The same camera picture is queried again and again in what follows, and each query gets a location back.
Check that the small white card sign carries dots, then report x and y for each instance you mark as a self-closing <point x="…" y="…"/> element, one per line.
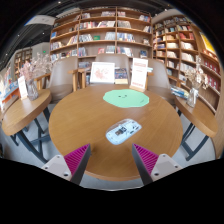
<point x="22" y="87"/>

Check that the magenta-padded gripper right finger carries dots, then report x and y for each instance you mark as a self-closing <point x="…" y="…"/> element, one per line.
<point x="146" y="160"/>

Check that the white hanging ceiling panel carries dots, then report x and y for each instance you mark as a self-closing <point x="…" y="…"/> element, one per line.
<point x="40" y="20"/>

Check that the dark blue book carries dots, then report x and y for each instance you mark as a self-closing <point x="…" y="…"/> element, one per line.
<point x="121" y="76"/>

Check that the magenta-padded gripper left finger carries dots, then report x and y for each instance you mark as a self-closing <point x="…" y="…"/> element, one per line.
<point x="77" y="160"/>

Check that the white picture book, red drawing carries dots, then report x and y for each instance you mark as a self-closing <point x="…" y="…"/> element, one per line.
<point x="102" y="72"/>

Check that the wide wooden bookshelf with books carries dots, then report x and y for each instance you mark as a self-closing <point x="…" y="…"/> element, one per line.
<point x="100" y="33"/>

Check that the round wooden side table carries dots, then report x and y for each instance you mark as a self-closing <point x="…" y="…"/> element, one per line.
<point x="196" y="115"/>
<point x="23" y="111"/>

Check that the distant wooden bookshelf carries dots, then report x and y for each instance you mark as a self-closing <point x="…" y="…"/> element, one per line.
<point x="22" y="60"/>

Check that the white table sign, wooden base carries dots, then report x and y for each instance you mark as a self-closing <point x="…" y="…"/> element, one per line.
<point x="139" y="73"/>

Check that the angled wooden bookshelf with books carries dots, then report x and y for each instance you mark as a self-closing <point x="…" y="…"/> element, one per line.
<point x="186" y="46"/>

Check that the stack of colourful books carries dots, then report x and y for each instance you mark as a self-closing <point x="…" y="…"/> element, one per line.
<point x="180" y="91"/>

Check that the translucent light blue computer mouse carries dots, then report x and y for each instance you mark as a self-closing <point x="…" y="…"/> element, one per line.
<point x="122" y="132"/>

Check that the brown wooden armchair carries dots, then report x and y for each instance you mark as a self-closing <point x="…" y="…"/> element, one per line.
<point x="113" y="58"/>
<point x="61" y="80"/>
<point x="158" y="80"/>

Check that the green wavy-edged mouse pad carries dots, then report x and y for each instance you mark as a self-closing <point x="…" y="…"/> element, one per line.
<point x="126" y="98"/>

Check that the glass vase with dried flowers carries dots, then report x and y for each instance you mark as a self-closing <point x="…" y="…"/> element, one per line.
<point x="32" y="88"/>
<point x="192" y="96"/>

